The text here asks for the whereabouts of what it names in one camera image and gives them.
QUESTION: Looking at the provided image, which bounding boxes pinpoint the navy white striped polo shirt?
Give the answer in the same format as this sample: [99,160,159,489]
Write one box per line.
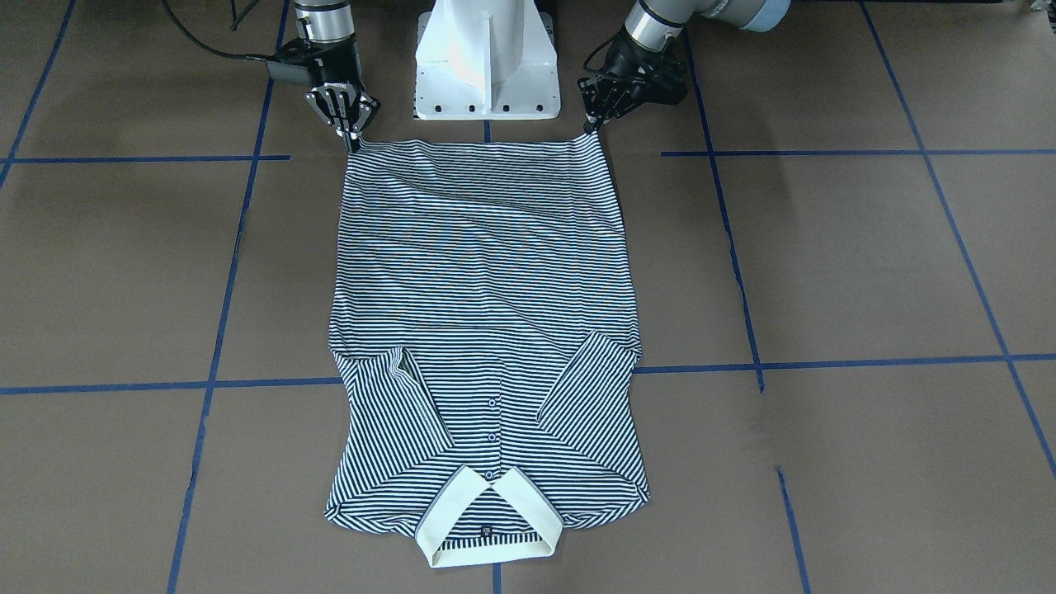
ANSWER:
[324,133,650,568]

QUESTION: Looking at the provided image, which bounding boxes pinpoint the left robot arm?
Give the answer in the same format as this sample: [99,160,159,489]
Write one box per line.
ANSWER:
[577,1,790,134]

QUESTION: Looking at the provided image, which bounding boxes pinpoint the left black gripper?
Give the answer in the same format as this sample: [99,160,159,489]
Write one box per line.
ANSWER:
[577,33,686,134]

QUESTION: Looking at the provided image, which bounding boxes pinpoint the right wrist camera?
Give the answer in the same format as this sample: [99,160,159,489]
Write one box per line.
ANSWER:
[266,55,314,87]

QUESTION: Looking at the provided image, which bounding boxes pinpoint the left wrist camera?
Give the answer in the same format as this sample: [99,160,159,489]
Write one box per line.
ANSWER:
[644,70,689,106]

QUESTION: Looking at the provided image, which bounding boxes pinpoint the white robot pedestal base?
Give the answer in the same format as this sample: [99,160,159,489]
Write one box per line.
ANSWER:
[412,1,562,120]

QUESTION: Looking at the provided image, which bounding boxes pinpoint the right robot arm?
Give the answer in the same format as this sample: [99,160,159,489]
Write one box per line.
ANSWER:
[293,1,380,154]

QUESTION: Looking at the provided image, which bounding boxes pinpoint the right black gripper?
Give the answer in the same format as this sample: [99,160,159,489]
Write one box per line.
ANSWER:
[305,39,381,154]

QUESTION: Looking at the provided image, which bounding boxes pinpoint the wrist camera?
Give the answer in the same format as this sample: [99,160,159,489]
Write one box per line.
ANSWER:
[266,55,314,87]
[644,70,689,106]

